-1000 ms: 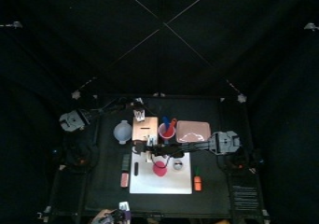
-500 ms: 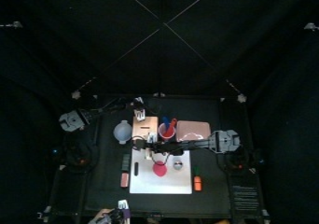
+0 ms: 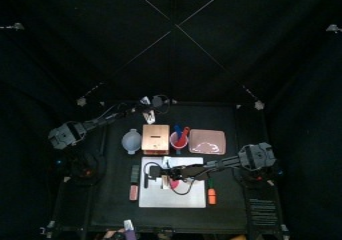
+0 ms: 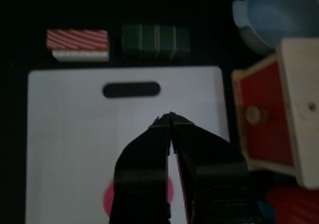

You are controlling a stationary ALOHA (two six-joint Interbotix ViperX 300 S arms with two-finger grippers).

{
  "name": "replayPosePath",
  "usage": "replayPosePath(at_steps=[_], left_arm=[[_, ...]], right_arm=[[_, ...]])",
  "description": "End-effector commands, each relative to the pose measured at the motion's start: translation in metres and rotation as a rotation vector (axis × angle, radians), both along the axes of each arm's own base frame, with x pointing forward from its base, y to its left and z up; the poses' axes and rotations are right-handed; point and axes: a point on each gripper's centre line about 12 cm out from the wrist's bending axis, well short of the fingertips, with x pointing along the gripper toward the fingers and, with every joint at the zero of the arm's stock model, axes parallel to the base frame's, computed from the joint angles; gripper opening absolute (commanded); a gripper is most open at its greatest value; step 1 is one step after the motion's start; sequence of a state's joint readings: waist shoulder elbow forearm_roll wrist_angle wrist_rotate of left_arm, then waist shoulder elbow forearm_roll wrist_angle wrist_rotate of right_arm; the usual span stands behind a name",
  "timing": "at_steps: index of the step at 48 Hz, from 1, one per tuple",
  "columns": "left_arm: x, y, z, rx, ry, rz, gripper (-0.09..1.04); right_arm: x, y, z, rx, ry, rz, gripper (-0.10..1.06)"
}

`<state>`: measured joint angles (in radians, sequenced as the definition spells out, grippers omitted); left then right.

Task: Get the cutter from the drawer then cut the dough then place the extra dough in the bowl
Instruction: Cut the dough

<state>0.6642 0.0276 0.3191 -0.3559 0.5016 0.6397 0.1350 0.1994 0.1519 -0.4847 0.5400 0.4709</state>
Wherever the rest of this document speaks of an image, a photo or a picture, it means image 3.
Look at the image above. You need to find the wooden box with red drawer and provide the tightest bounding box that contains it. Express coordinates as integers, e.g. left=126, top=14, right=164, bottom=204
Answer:
left=140, top=124, right=171, bottom=156

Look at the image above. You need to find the person's hand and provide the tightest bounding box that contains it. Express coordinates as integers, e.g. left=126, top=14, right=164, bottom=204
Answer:
left=103, top=228, right=127, bottom=240

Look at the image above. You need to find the blue toy utensil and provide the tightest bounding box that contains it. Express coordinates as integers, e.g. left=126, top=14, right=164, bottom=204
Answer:
left=172, top=124, right=183, bottom=142

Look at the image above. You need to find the green striped toy block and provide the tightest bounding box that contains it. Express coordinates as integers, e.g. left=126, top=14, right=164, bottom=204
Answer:
left=130, top=164, right=142, bottom=185

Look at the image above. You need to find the white cutting board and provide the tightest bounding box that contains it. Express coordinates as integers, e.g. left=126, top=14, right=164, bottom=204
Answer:
left=138, top=156, right=209, bottom=209

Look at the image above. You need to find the pink toy block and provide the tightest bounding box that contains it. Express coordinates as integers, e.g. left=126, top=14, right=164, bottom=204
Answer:
left=128, top=184, right=140, bottom=202

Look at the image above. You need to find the orange toy carrot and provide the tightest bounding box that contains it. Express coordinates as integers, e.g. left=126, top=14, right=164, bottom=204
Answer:
left=207, top=178, right=218, bottom=206

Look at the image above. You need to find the red cup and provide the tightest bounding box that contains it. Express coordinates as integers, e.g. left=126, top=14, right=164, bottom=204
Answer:
left=168, top=131, right=190, bottom=151

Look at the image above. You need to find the red toy utensil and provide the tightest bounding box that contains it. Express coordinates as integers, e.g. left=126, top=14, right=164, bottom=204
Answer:
left=178, top=126, right=191, bottom=147

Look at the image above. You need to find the pink square tray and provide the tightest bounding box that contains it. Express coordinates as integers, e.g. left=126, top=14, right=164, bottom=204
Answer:
left=188, top=128, right=227, bottom=156

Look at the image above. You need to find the white and purple object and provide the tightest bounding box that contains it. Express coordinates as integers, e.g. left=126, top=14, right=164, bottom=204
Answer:
left=122, top=219, right=138, bottom=240

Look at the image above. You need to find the printed label sticker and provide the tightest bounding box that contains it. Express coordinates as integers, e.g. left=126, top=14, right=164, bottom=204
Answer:
left=249, top=198, right=279, bottom=227

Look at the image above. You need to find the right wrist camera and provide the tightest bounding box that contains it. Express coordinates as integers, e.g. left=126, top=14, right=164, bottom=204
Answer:
left=148, top=165, right=164, bottom=180

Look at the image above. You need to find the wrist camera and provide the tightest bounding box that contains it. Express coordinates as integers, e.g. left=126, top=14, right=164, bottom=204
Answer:
left=148, top=165, right=164, bottom=180
left=140, top=95, right=174, bottom=109

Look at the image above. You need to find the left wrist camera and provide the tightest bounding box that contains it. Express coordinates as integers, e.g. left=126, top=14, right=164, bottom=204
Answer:
left=140, top=95, right=174, bottom=109

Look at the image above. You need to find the thin diagonal frame wire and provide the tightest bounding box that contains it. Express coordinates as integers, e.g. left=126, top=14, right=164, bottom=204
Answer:
left=82, top=30, right=174, bottom=100
left=123, top=0, right=174, bottom=21
left=178, top=0, right=237, bottom=25
left=176, top=25, right=262, bottom=104

